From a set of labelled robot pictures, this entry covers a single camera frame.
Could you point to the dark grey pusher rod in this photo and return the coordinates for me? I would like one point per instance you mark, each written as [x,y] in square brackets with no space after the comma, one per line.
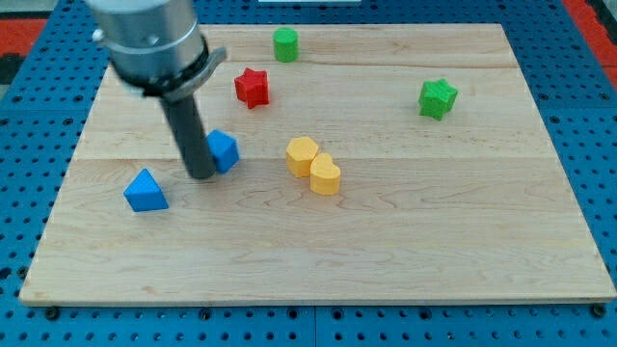
[185,122]

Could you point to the blue cube block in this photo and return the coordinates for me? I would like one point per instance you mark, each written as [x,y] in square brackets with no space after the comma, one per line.
[224,150]

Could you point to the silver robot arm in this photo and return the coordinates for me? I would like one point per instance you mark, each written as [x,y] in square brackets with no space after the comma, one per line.
[157,47]

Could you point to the red star block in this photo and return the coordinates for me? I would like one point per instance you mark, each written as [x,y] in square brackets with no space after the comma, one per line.
[252,87]

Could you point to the blue triangle block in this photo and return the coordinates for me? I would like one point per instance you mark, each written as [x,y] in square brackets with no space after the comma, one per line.
[144,194]

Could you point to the yellow hexagon block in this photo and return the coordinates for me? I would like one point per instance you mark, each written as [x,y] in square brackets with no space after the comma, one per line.
[299,155]

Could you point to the green cylinder block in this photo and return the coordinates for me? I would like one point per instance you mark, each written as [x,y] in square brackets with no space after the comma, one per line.
[286,44]

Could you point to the yellow heart block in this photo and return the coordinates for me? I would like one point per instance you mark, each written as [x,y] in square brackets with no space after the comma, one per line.
[324,175]

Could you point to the wooden board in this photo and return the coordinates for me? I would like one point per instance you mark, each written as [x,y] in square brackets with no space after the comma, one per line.
[472,209]

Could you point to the green star block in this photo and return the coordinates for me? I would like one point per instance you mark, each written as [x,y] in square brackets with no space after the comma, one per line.
[436,98]

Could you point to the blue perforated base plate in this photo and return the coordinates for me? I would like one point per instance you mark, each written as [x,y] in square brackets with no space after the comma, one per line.
[46,106]

